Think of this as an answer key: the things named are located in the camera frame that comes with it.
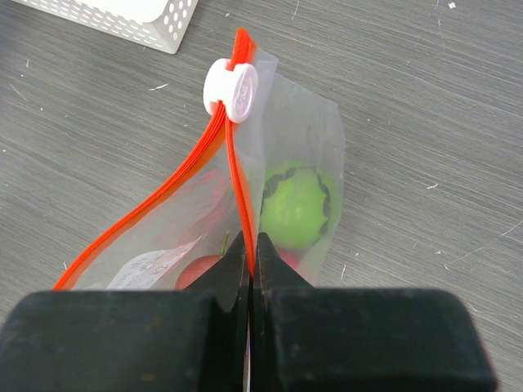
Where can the green toy watermelon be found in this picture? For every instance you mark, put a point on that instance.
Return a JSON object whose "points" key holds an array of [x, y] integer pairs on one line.
{"points": [[300, 205]]}

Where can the brown passion fruit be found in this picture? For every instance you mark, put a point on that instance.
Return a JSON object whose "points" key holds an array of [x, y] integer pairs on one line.
{"points": [[200, 265]]}

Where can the red apple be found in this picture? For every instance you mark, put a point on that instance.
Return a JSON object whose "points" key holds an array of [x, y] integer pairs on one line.
{"points": [[298, 261]]}

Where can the clear zip top bag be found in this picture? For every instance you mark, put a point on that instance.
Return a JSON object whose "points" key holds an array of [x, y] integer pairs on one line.
{"points": [[258, 119]]}

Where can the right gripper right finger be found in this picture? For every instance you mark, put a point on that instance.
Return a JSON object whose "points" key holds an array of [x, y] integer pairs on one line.
{"points": [[360, 339]]}

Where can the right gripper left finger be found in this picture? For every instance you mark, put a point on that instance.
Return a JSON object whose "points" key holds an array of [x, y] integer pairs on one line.
{"points": [[190, 340]]}

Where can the white plastic basket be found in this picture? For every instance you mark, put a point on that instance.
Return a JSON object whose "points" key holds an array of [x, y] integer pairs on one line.
{"points": [[157, 24]]}

